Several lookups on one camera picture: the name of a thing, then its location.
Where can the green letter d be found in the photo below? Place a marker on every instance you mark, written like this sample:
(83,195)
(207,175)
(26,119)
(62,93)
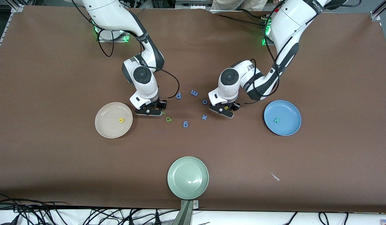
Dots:
(168,119)

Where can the beige plate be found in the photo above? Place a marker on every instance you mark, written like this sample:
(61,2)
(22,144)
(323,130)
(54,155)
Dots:
(111,128)

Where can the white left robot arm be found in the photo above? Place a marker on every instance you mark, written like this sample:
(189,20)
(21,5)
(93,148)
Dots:
(289,25)

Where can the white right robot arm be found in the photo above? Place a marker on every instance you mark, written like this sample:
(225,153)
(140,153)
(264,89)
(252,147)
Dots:
(111,12)

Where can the blue letter p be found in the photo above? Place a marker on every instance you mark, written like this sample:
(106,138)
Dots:
(178,95)

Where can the blue letter x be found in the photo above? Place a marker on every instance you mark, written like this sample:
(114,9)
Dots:
(204,117)

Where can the blue letter m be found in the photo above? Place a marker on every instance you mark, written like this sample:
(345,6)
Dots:
(194,92)

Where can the blue plate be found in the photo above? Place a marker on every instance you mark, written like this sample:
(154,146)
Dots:
(289,125)

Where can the green plate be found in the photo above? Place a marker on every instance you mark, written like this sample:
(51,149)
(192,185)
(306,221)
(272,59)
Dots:
(188,178)

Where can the small white paper scrap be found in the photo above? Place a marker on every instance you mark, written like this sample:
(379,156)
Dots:
(275,177)

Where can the brown table cover mat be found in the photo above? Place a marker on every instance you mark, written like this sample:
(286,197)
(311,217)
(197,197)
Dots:
(71,162)

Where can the person in beige trousers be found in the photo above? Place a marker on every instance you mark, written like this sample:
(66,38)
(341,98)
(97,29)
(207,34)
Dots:
(230,3)

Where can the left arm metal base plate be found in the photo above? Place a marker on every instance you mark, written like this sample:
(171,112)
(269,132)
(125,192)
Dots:
(264,43)

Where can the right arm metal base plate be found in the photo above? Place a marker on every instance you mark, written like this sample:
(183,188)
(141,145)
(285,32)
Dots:
(102,40)

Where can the small metal bracket plate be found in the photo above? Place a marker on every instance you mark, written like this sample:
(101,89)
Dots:
(196,204)

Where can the grey camera mount pole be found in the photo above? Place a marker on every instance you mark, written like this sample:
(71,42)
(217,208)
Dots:
(185,215)

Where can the aluminium frame profile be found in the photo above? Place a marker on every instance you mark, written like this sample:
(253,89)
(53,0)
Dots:
(16,7)
(377,14)

